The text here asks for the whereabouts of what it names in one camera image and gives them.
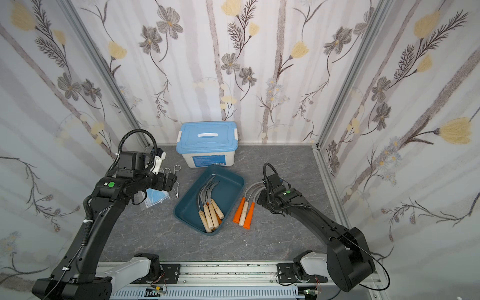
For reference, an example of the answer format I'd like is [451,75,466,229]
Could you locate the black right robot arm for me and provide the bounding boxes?
[259,162,376,292]

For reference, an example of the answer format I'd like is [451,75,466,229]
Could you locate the bagged blue face masks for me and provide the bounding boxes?
[144,189,170,208]

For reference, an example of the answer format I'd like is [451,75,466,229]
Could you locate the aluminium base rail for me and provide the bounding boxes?
[110,261,388,300]

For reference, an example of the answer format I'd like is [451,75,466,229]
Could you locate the wooden handle sickle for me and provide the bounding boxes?
[207,182,225,220]
[206,196,219,231]
[237,182,264,230]
[197,185,212,233]
[202,182,214,232]

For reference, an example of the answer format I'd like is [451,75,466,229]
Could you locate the teal plastic tray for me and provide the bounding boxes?
[174,165,245,236]

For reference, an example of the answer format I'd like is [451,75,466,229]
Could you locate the white box with blue lid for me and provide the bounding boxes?
[176,121,239,168]

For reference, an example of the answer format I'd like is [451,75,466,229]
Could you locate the metal wire tongs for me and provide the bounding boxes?
[164,164,181,199]

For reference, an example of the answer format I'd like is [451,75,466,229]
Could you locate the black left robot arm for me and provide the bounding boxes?
[32,129,177,300]

